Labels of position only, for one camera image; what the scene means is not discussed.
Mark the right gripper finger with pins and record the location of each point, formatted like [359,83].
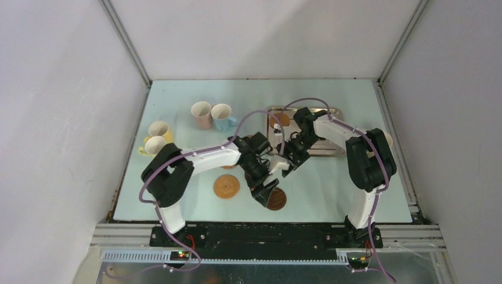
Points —
[299,157]
[286,172]

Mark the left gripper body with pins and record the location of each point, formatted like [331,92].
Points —
[256,173]

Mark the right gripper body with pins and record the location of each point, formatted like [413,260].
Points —
[293,157]

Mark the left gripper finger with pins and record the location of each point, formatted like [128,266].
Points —
[263,198]
[265,188]

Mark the dark wood coaster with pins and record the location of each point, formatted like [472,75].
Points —
[277,200]

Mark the light wood coaster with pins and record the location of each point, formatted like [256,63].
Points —
[282,118]

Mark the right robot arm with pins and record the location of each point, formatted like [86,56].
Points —
[369,159]

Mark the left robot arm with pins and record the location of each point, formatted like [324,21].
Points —
[168,174]

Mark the pink cup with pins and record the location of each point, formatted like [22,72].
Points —
[202,113]
[389,139]

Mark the pink cup right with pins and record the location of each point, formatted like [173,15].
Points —
[389,139]

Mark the metal tray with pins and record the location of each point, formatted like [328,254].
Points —
[322,148]

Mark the blue mug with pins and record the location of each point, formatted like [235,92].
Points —
[222,117]

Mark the yellow mug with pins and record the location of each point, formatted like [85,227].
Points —
[160,128]

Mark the yellow-green mug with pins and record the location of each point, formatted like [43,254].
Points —
[152,146]

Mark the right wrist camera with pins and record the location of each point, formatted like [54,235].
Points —
[277,128]

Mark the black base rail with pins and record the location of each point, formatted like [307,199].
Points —
[267,241]

